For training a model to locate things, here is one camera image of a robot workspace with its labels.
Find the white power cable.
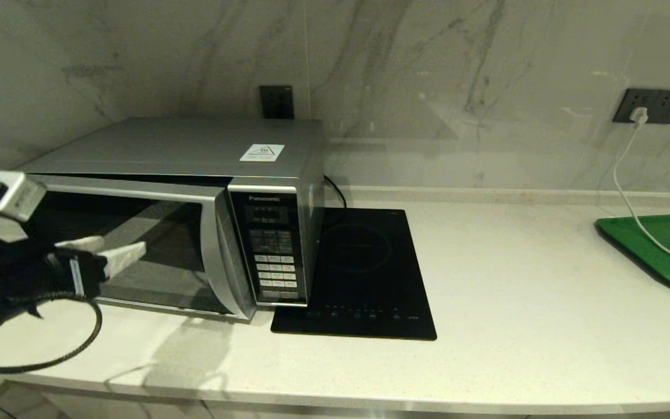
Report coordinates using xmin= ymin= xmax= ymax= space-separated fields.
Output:
xmin=611 ymin=125 xmax=670 ymax=267

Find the wide black wall socket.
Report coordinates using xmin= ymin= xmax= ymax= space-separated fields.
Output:
xmin=612 ymin=88 xmax=670 ymax=125

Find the silver Panasonic microwave oven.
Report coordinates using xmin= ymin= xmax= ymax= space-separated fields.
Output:
xmin=18 ymin=116 xmax=325 ymax=309

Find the white warning sticker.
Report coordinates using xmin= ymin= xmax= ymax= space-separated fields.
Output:
xmin=239 ymin=144 xmax=285 ymax=163

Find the small black wall socket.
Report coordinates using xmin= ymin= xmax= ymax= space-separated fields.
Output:
xmin=259 ymin=86 xmax=295 ymax=119

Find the black induction cooktop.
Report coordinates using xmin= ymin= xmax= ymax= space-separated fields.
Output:
xmin=270 ymin=208 xmax=437 ymax=342

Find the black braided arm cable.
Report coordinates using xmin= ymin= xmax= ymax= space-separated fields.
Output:
xmin=0 ymin=297 xmax=104 ymax=374

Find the glossy beige base cabinet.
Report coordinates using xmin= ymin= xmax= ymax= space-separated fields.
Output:
xmin=0 ymin=381 xmax=670 ymax=419

